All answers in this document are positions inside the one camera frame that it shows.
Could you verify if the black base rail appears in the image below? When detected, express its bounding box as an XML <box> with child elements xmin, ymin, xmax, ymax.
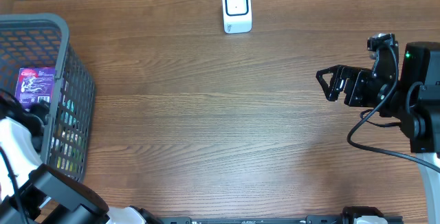
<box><xmin>159</xmin><ymin>206</ymin><xmax>404</xmax><ymax>224</ymax></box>

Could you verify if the grey plastic basket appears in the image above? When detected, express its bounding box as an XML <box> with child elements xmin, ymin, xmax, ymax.
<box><xmin>1</xmin><ymin>13</ymin><xmax>96</xmax><ymax>181</ymax></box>

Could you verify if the purple pad package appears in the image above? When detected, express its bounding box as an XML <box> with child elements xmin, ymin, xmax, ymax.
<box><xmin>15</xmin><ymin>67</ymin><xmax>56</xmax><ymax>109</ymax></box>

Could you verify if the white barcode scanner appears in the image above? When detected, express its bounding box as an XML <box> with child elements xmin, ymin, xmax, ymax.
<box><xmin>222</xmin><ymin>0</ymin><xmax>252</xmax><ymax>34</ymax></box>

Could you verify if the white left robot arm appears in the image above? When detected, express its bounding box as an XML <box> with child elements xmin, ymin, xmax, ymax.
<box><xmin>1</xmin><ymin>89</ymin><xmax>161</xmax><ymax>224</ymax></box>

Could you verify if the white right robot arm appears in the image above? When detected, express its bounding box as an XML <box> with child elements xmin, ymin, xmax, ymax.
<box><xmin>316</xmin><ymin>34</ymin><xmax>439</xmax><ymax>223</ymax></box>

